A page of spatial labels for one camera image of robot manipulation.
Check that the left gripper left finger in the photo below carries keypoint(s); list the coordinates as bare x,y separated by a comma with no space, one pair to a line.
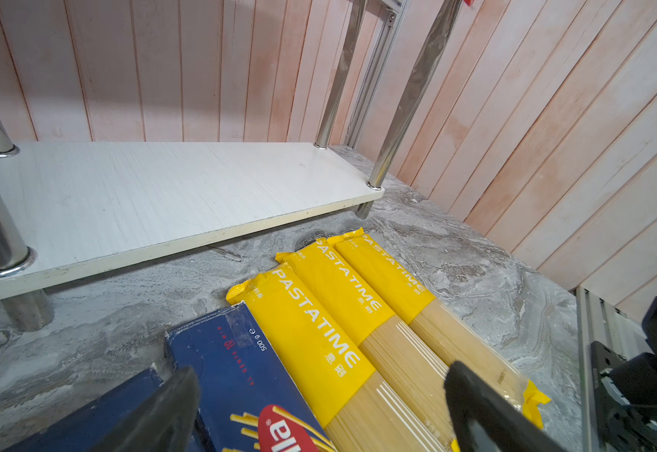
147,414

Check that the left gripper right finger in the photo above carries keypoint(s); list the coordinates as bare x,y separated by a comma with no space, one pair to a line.
483,421

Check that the wide blue Barilla pasta box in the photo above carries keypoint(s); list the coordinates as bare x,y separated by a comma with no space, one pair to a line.
68,434

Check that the middle yellow Pastatime spaghetti pack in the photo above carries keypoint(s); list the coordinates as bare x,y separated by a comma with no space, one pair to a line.
415,372

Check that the yellow pastatime spaghetti pack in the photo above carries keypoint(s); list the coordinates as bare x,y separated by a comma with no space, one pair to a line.
415,372
450,338
353,403

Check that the right yellow Pastatime spaghetti pack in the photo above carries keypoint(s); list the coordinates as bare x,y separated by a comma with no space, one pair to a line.
450,338

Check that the narrow blue Barilla spaghetti box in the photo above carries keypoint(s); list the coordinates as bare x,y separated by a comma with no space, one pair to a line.
248,401

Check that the left yellow Pastatime spaghetti pack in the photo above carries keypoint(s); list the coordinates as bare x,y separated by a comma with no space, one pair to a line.
353,403

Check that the white two-tier shelf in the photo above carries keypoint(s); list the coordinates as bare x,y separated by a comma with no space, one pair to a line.
74,210

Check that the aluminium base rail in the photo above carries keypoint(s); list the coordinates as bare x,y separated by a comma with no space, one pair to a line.
606,336

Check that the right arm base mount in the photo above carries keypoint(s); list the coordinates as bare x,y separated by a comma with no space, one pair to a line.
622,426

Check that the aluminium wall frame rail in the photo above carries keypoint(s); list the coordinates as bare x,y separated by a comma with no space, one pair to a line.
382,17

